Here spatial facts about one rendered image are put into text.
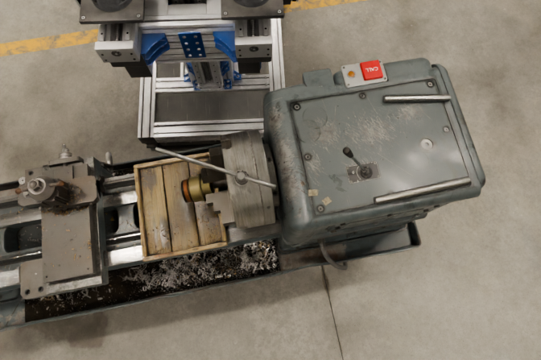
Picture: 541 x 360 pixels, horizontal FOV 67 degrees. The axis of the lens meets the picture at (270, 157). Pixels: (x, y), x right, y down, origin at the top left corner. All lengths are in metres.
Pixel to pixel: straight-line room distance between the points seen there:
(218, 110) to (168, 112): 0.29
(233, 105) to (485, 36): 1.82
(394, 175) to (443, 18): 2.12
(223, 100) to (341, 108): 1.26
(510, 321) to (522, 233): 0.51
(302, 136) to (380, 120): 0.24
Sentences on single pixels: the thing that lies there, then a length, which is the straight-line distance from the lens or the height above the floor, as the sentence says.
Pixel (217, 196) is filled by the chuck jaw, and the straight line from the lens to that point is 1.32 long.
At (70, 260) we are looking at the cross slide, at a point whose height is 0.97.
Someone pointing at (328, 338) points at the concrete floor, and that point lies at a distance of 2.42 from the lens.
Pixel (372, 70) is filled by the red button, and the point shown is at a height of 1.27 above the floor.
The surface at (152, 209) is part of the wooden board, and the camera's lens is 1.57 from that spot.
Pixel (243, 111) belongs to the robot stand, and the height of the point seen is 0.21.
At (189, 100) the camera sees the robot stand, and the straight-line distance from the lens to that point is 2.44.
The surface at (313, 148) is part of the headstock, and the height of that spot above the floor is 1.26.
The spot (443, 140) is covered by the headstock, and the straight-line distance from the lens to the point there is 1.31.
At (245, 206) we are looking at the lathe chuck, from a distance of 1.21.
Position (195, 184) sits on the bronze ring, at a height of 1.12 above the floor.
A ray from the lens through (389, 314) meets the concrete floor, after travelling 2.49.
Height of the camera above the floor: 2.38
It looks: 72 degrees down
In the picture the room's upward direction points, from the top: 3 degrees clockwise
